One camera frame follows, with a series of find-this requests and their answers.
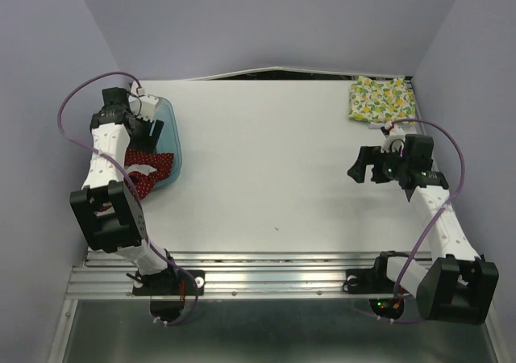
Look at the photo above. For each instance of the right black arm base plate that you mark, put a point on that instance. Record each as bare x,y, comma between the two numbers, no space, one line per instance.
381,281

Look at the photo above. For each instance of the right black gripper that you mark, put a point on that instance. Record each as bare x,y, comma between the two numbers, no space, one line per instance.
368,156

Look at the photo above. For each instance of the red polka dot skirt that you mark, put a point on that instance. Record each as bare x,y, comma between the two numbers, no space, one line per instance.
146,170

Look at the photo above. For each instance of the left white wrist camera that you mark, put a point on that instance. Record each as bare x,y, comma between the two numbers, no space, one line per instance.
147,106

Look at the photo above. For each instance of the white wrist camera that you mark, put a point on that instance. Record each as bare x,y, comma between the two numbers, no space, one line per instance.
147,106
394,138

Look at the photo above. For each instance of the teal plastic bin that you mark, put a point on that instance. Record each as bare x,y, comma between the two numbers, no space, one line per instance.
169,140

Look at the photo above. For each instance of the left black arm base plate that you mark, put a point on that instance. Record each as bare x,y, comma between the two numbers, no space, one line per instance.
167,283

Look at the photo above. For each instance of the lemon print folded skirt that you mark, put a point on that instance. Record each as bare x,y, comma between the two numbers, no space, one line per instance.
377,101

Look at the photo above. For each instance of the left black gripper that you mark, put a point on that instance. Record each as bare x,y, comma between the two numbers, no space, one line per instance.
148,143

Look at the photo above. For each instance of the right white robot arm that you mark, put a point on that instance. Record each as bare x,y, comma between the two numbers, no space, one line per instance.
459,285

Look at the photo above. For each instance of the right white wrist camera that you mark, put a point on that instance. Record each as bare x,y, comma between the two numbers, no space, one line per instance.
394,138

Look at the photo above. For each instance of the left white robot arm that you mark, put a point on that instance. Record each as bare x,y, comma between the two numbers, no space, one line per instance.
107,206

